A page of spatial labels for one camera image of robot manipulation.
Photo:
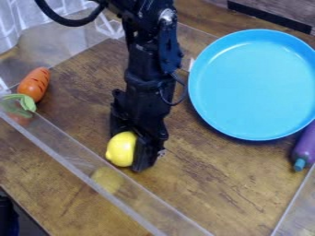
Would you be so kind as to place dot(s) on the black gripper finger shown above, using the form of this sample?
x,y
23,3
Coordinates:
x,y
119,125
148,150

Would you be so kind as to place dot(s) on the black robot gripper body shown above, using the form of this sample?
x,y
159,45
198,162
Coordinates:
x,y
143,103

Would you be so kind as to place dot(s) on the yellow toy lemon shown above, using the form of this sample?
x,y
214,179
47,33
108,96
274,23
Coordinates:
x,y
120,147

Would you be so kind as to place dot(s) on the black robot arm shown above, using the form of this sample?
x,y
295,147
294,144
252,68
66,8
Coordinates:
x,y
150,24

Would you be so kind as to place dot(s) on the round blue plastic tray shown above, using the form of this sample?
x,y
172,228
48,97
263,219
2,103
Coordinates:
x,y
251,84

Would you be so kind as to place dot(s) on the orange toy carrot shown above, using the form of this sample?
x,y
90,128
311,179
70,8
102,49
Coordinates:
x,y
31,88

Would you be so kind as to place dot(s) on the purple toy eggplant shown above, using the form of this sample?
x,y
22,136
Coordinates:
x,y
303,152

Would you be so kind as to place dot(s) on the grey patterned curtain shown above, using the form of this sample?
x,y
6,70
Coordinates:
x,y
22,14

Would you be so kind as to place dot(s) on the dark wooden board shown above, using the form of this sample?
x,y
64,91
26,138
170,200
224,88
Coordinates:
x,y
294,14

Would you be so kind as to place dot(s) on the clear acrylic barrier wall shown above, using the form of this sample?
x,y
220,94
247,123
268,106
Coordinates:
x,y
214,185

